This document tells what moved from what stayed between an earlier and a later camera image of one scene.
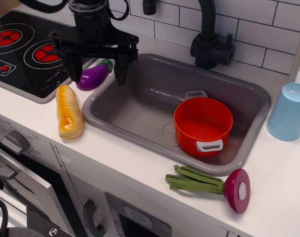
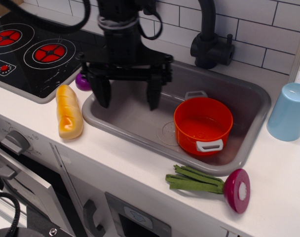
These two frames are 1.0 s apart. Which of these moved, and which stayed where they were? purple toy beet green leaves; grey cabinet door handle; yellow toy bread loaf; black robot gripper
Moved: black robot gripper
Stayed: grey cabinet door handle; yellow toy bread loaf; purple toy beet green leaves
